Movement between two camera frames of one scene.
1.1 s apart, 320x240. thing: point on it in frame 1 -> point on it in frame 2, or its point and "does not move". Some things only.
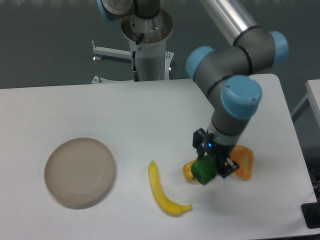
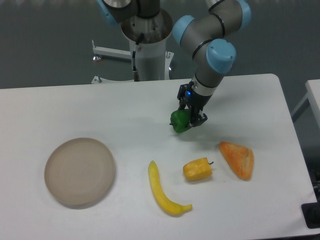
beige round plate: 79,172 does not move
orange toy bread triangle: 244,155 does not move
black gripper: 220,152 -> 196,101
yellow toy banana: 164,202 does not move
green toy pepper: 204,169 -> 180,119
